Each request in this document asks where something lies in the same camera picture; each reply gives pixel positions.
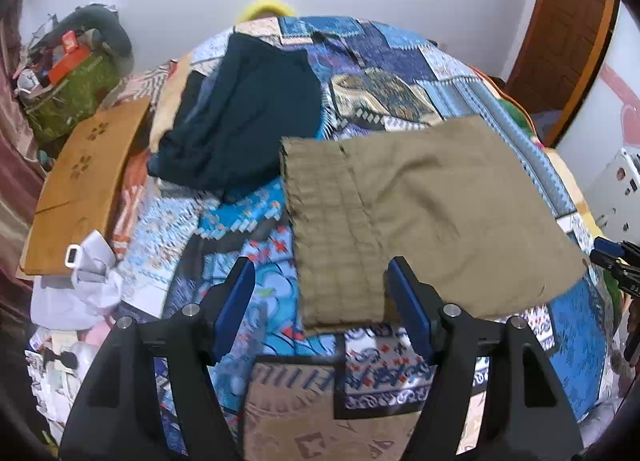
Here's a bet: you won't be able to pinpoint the dark navy folded garment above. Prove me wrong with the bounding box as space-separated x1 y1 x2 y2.
149 34 321 203

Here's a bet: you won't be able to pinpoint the blue patchwork bedspread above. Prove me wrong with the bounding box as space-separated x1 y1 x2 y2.
114 14 616 461

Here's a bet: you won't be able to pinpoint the white paper clutter pile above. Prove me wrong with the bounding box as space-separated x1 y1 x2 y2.
25 230 122 443

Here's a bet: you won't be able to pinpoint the brown wooden door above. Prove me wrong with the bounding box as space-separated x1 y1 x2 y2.
506 0 620 147

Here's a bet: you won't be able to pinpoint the wooden lap desk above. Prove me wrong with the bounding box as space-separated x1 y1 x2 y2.
21 96 151 276

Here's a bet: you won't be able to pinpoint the yellow foam bed rail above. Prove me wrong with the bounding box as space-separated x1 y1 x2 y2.
238 0 297 23

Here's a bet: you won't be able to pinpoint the striped pink curtain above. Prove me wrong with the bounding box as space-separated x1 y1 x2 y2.
1 0 44 290

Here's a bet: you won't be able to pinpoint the white device box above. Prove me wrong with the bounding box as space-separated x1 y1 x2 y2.
585 148 640 244

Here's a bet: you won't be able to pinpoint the orange red box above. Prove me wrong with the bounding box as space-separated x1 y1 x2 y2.
48 31 91 85

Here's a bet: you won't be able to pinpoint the white heart wardrobe door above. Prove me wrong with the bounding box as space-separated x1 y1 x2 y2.
556 2 640 191

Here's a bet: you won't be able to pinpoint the green patterned storage bag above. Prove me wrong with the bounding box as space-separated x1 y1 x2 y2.
25 52 120 146

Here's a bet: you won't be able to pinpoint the grey plush toy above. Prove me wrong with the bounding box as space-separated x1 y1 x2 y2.
56 4 134 76

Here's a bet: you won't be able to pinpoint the khaki olive shorts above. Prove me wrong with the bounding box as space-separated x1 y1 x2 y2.
281 116 586 333

